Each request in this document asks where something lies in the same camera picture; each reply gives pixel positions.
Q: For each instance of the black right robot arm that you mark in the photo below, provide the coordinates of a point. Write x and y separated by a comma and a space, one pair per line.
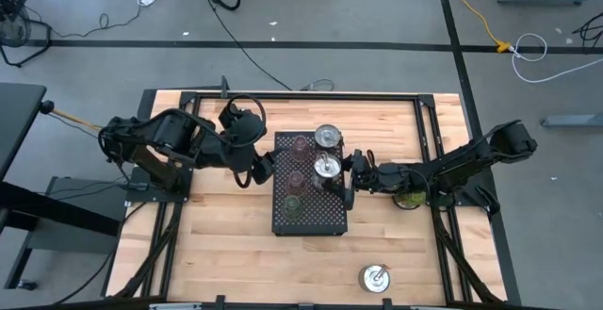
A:
461, 159

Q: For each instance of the succulent plant in black pot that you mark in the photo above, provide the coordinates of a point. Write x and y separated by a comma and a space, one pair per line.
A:
411, 200

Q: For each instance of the grey floor bar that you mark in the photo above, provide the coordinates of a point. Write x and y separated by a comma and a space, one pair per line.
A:
572, 120

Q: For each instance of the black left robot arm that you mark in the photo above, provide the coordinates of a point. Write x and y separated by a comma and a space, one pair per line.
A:
174, 133

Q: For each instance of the silver lid jar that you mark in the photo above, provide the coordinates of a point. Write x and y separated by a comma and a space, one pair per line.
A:
327, 167
327, 135

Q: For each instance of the pink ribbed glass candlestick holder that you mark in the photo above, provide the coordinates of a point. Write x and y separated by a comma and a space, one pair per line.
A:
297, 183
300, 148

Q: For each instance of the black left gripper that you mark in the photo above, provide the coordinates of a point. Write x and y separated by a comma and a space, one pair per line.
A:
265, 168

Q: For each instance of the black perforated metal shelf riser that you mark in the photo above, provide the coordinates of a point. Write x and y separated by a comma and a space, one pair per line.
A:
311, 220

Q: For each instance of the silver lid top jar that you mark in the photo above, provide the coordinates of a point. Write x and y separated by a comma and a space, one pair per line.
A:
327, 135

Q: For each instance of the black aluminium table frame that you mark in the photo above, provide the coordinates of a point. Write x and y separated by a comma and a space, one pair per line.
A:
424, 112

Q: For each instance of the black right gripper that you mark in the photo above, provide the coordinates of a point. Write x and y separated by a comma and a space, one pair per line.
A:
363, 171

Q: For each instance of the greenish ribbed glass candlestick holder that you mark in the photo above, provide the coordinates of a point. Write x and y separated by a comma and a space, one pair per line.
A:
293, 207

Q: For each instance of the black side table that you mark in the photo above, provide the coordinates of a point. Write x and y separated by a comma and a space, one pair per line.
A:
19, 112

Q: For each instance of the black floor fan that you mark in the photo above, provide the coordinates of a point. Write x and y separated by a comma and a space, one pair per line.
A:
14, 22

